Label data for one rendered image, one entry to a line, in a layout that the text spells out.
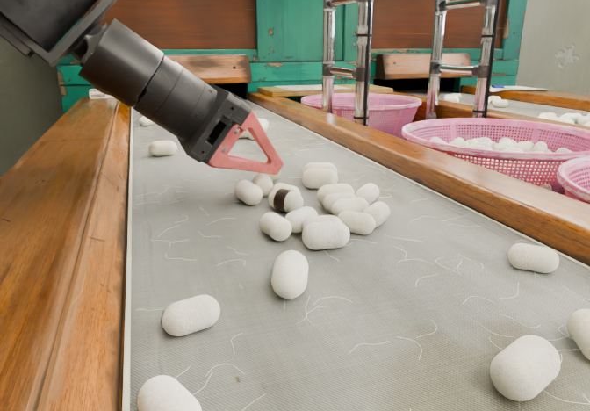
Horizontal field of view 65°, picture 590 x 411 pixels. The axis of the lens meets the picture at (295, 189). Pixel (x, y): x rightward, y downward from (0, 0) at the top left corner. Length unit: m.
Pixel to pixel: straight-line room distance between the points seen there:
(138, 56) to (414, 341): 0.30
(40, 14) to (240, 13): 0.92
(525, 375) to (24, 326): 0.22
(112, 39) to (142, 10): 0.86
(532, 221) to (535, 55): 2.56
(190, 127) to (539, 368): 0.32
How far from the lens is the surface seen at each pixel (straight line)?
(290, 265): 0.28
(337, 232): 0.34
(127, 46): 0.42
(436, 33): 1.03
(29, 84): 2.10
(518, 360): 0.23
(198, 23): 1.29
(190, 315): 0.25
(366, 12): 0.78
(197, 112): 0.43
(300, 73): 1.33
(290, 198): 0.41
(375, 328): 0.27
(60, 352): 0.23
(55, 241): 0.34
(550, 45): 3.01
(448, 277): 0.33
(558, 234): 0.39
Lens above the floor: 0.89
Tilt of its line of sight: 17 degrees down
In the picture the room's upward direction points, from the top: straight up
